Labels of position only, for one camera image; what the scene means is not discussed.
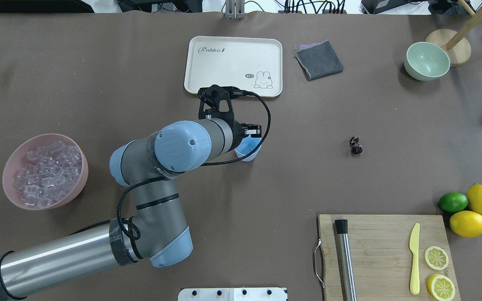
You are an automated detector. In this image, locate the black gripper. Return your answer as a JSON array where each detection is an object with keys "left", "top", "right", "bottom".
[{"left": 230, "top": 121, "right": 262, "bottom": 149}]

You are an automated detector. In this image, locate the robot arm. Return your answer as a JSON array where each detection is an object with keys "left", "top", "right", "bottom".
[{"left": 0, "top": 117, "right": 259, "bottom": 301}]

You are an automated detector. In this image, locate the light blue plastic cup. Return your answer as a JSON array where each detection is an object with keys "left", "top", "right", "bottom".
[{"left": 234, "top": 135, "right": 262, "bottom": 162}]

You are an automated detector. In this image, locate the pink bowl of ice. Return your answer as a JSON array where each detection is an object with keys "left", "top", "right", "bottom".
[{"left": 3, "top": 133, "right": 89, "bottom": 210}]

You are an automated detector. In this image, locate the wooden cup tree stand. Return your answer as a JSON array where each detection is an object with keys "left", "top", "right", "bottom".
[{"left": 425, "top": 0, "right": 482, "bottom": 67}]

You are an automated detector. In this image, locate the cream rabbit tray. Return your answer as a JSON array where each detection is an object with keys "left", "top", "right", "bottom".
[{"left": 184, "top": 36, "right": 283, "bottom": 98}]

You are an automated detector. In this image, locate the grey folded cloth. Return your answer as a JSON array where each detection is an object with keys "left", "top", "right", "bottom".
[{"left": 294, "top": 40, "right": 344, "bottom": 81}]

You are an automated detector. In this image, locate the steel muddler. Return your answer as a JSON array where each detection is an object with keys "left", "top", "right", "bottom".
[{"left": 334, "top": 219, "right": 358, "bottom": 301}]

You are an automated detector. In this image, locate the bamboo cutting board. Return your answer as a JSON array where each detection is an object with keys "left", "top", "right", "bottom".
[{"left": 318, "top": 214, "right": 451, "bottom": 301}]

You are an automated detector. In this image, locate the mint green bowl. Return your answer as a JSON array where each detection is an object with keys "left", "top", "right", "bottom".
[{"left": 404, "top": 42, "right": 450, "bottom": 81}]

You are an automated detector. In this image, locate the yellow plastic knife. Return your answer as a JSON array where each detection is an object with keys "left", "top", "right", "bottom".
[{"left": 409, "top": 223, "right": 420, "bottom": 295}]

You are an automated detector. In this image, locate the green lime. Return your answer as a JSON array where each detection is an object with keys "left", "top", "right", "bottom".
[{"left": 438, "top": 192, "right": 469, "bottom": 213}]

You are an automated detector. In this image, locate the lemon half far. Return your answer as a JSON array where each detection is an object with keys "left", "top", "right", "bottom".
[{"left": 423, "top": 246, "right": 449, "bottom": 270}]

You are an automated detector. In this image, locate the lemon half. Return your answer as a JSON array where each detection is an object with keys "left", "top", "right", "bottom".
[
  {"left": 427, "top": 274, "right": 456, "bottom": 301},
  {"left": 423, "top": 246, "right": 449, "bottom": 270}
]

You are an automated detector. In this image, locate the whole lemon lower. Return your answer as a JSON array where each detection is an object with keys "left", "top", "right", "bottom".
[{"left": 449, "top": 210, "right": 482, "bottom": 238}]

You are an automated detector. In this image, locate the lemon half near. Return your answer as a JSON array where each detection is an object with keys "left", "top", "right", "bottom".
[{"left": 427, "top": 274, "right": 456, "bottom": 301}]

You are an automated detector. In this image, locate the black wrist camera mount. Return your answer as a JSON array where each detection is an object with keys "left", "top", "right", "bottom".
[{"left": 197, "top": 84, "right": 243, "bottom": 127}]

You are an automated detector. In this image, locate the aluminium frame post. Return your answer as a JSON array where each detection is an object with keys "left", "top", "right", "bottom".
[{"left": 224, "top": 0, "right": 246, "bottom": 20}]

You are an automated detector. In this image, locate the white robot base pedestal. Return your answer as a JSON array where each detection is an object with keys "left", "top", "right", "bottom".
[{"left": 177, "top": 286, "right": 288, "bottom": 301}]

